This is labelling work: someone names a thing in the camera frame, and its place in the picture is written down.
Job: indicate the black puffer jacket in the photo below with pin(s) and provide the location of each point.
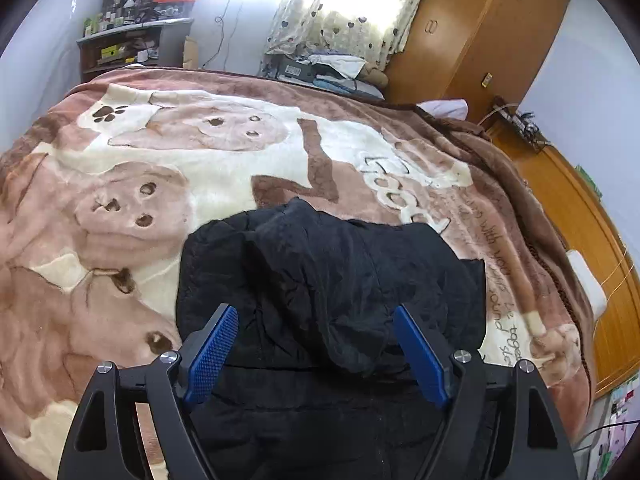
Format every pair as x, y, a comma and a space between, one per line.
325, 285

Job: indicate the green packet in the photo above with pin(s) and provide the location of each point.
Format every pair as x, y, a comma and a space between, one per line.
589, 182

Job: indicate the power strip with plugs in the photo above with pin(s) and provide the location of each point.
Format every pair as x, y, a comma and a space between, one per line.
522, 125

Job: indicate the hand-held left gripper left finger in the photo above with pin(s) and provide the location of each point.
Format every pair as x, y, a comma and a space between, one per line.
210, 355

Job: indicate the heart print curtain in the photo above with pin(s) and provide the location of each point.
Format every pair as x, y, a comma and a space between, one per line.
350, 20

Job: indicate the pile of boxes and clothes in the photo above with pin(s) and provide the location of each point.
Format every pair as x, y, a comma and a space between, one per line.
320, 72

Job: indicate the wooden wardrobe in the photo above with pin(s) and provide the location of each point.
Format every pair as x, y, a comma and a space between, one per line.
475, 35

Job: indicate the grey cluttered shelf unit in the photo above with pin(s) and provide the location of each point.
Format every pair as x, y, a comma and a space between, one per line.
170, 35

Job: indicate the white pillow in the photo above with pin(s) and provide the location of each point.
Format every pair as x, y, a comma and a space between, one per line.
587, 280
445, 108

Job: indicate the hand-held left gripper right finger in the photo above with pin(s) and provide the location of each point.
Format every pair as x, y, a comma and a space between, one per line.
420, 355

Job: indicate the brown printed fleece blanket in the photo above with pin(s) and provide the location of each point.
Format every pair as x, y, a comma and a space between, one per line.
200, 160

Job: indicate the colourful papers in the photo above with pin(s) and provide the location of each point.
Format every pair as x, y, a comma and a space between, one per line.
617, 420

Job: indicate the wooden headboard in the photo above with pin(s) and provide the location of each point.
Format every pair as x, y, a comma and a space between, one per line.
590, 220

